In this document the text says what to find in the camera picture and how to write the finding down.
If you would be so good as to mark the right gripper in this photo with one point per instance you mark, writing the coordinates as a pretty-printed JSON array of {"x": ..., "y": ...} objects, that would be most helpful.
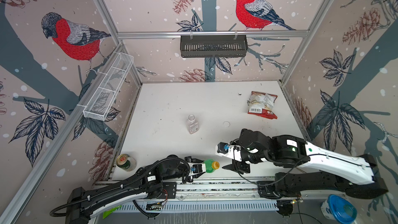
[{"x": 242, "y": 165}]

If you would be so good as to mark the green plastic bottle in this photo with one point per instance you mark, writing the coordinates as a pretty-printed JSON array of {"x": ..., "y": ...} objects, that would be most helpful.
[{"x": 208, "y": 166}]

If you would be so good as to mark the orange bottle cap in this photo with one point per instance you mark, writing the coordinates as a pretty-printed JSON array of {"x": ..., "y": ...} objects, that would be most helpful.
[{"x": 215, "y": 165}]

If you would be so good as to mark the clear plastic bottle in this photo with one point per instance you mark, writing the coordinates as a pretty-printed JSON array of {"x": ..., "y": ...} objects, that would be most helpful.
[{"x": 192, "y": 124}]

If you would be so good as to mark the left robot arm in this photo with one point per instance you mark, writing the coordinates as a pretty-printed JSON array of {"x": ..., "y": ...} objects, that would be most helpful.
[{"x": 147, "y": 182}]

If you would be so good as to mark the white bottle cap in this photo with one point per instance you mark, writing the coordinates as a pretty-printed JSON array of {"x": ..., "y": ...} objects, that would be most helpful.
[{"x": 226, "y": 124}]

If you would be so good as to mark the red snack bag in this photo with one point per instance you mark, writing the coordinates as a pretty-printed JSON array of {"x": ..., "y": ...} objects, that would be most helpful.
[{"x": 262, "y": 104}]

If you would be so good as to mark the green tin can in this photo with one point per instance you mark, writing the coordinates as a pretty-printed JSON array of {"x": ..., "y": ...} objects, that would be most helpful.
[{"x": 126, "y": 162}]

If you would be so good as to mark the green snack packet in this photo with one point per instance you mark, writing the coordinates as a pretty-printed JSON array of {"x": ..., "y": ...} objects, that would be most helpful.
[{"x": 110, "y": 211}]

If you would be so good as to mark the blue lidded container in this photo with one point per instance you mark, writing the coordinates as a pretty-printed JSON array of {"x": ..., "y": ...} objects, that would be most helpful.
[{"x": 338, "y": 209}]

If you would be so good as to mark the black hanging basket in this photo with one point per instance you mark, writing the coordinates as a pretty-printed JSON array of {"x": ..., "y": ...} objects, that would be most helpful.
[{"x": 213, "y": 46}]

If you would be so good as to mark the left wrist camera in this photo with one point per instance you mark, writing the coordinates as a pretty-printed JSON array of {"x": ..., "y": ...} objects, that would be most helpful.
[{"x": 197, "y": 168}]

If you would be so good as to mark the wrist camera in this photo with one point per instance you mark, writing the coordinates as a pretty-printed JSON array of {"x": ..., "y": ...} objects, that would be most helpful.
[
  {"x": 234, "y": 152},
  {"x": 197, "y": 168}
]

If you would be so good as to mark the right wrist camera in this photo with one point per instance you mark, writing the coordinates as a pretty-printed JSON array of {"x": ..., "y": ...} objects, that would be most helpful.
[{"x": 234, "y": 152}]

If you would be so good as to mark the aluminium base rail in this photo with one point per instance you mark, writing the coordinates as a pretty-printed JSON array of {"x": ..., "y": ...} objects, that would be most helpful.
[{"x": 224, "y": 189}]

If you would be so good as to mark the white wire basket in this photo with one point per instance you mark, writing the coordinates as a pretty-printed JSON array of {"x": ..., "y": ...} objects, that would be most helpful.
[{"x": 98, "y": 107}]

